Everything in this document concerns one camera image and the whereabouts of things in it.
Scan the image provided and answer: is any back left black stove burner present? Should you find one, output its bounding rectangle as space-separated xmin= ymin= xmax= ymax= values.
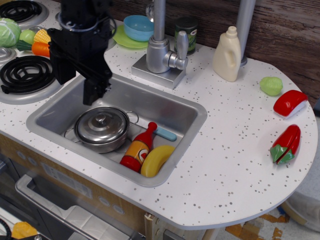
xmin=0 ymin=0 xmax=49 ymax=30

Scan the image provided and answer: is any black stove burner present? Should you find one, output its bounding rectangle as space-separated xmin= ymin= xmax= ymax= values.
xmin=0 ymin=55 xmax=62 ymax=105
xmin=0 ymin=0 xmax=49 ymax=30

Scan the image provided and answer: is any front left black stove burner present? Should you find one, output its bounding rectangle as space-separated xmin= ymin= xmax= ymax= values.
xmin=0 ymin=55 xmax=62 ymax=105

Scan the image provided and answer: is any grey left stove knob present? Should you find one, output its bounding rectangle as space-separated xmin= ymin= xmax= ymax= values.
xmin=0 ymin=47 xmax=17 ymax=65

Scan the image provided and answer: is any yellow object lower left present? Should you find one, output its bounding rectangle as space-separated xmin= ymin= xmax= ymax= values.
xmin=11 ymin=221 xmax=38 ymax=240

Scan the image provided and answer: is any cream toy detergent bottle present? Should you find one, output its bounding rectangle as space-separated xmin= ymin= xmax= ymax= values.
xmin=212 ymin=26 xmax=242 ymax=82

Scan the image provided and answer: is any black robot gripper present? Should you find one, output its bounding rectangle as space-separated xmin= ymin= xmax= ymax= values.
xmin=47 ymin=0 xmax=113 ymax=106

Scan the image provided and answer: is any grey oven door handle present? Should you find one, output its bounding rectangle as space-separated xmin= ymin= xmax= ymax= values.
xmin=15 ymin=174 xmax=144 ymax=240

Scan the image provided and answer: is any silver sink basin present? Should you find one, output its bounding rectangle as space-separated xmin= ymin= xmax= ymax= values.
xmin=26 ymin=74 xmax=207 ymax=187

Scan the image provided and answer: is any blue toy bowl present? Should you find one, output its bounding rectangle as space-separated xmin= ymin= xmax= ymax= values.
xmin=123 ymin=15 xmax=154 ymax=42

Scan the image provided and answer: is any orange toy carrot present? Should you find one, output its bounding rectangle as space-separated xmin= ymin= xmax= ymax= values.
xmin=16 ymin=40 xmax=50 ymax=57

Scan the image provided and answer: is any small steel pot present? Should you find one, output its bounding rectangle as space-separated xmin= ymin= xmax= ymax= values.
xmin=64 ymin=106 xmax=140 ymax=154

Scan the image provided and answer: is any green toy plate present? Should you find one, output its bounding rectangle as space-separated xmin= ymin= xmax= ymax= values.
xmin=112 ymin=25 xmax=148 ymax=49

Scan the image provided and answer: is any red white toy sushi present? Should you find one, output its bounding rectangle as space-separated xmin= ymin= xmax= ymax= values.
xmin=273 ymin=90 xmax=308 ymax=119

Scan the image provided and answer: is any white blue toy knife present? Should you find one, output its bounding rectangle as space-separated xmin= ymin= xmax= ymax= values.
xmin=153 ymin=126 xmax=177 ymax=142

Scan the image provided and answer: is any green toy cabbage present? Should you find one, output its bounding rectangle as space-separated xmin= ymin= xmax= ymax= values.
xmin=0 ymin=17 xmax=22 ymax=48

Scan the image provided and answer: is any light green toy ball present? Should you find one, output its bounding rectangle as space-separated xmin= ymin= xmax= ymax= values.
xmin=19 ymin=29 xmax=36 ymax=45

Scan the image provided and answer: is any silver toy faucet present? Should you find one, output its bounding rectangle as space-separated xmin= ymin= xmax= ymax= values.
xmin=131 ymin=0 xmax=189 ymax=89

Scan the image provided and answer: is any light green toy lettuce piece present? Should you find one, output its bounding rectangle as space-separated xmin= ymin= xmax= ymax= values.
xmin=259 ymin=76 xmax=283 ymax=96

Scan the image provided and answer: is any yellow toy corn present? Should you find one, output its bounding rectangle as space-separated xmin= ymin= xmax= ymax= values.
xmin=33 ymin=28 xmax=51 ymax=44

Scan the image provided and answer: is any dark green can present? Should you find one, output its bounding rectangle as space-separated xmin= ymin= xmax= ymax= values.
xmin=174 ymin=16 xmax=198 ymax=56

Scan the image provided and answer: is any yellow toy banana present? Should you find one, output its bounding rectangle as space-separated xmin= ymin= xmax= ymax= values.
xmin=140 ymin=145 xmax=175 ymax=178

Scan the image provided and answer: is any red toy chili pepper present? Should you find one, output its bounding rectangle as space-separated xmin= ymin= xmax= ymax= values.
xmin=270 ymin=124 xmax=301 ymax=165

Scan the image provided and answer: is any steel pot lid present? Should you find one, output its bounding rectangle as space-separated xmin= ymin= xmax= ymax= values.
xmin=73 ymin=106 xmax=130 ymax=145

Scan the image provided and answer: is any grey metal pole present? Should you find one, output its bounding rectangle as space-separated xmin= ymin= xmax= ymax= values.
xmin=236 ymin=0 xmax=256 ymax=67

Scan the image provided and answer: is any red toy ketchup bottle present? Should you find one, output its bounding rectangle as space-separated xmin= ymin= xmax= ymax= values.
xmin=120 ymin=122 xmax=158 ymax=172

